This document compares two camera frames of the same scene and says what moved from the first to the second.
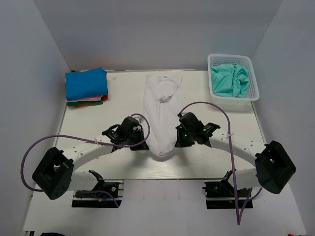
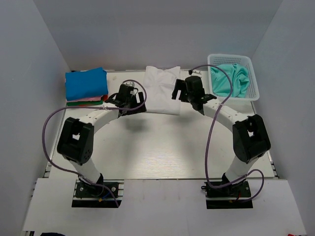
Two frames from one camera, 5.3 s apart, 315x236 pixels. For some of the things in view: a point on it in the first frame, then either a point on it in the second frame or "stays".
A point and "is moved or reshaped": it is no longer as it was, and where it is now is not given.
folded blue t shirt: (82, 84) stays
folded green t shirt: (85, 103) stays
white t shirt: (163, 104) is moved or reshaped
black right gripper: (181, 143) -> (180, 85)
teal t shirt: (230, 79) stays
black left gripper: (142, 146) -> (142, 108)
